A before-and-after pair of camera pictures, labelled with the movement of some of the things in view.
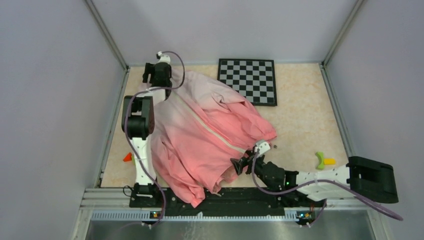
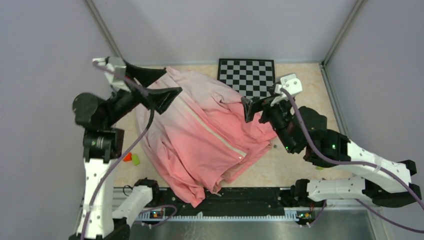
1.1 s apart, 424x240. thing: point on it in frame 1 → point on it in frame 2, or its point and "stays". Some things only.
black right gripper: (238, 164) → (250, 105)
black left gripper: (149, 69) → (146, 76)
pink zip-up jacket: (199, 134) stays
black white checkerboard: (255, 79) stays
